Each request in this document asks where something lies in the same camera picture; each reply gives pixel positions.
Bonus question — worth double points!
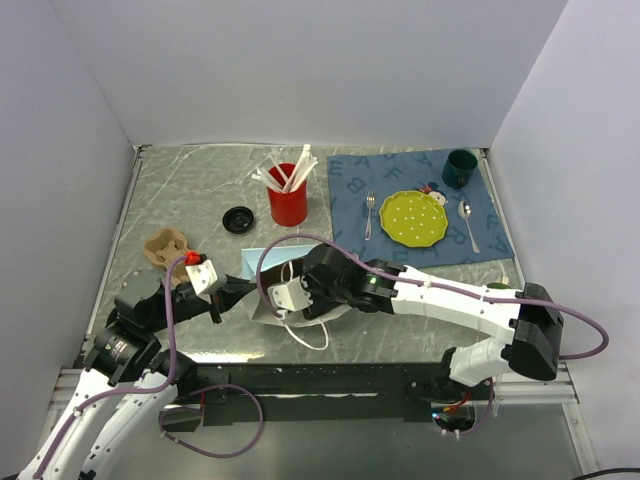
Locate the light blue paper bag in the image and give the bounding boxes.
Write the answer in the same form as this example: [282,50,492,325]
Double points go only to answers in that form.
[241,245,350,351]

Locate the black cup lid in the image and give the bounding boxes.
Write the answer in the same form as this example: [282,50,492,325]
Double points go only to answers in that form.
[222,206,255,235]

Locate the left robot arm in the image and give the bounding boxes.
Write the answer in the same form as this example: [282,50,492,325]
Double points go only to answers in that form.
[17,266,256,479]

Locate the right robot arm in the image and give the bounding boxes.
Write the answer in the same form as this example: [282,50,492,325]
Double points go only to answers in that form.
[301,244,564,399]

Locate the cardboard cup carrier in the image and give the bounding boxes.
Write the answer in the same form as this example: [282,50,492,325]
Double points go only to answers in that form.
[143,227,204,271]

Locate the red straw holder cup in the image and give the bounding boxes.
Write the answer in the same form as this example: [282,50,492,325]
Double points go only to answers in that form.
[267,182,307,227]

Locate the silver fork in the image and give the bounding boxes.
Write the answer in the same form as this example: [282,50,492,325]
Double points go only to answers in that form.
[364,191,376,241]

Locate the blue letter-print cloth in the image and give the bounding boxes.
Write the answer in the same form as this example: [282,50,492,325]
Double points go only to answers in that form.
[327,149,514,268]

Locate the yellow dotted plate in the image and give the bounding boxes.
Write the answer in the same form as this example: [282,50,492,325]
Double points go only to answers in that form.
[379,190,449,248]

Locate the white wrapped straws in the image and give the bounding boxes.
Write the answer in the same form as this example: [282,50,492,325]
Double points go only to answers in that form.
[251,144,318,194]

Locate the silver spoon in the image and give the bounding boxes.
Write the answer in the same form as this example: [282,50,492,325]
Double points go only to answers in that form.
[458,200,481,254]

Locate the dark green mug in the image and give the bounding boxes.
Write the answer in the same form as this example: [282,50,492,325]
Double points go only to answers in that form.
[442,149,478,189]

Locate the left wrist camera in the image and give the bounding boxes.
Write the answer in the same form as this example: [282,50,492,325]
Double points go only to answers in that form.
[185,251,227,298]

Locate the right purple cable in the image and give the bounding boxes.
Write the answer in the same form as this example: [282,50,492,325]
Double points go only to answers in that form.
[255,233,610,436]

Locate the purple cable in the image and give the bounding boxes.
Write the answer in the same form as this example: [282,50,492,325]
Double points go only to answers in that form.
[32,257,191,479]
[255,233,610,436]

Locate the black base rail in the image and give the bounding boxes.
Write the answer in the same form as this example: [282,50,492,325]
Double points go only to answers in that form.
[175,354,492,426]

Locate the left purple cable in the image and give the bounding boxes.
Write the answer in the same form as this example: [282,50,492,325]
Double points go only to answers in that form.
[32,257,191,479]

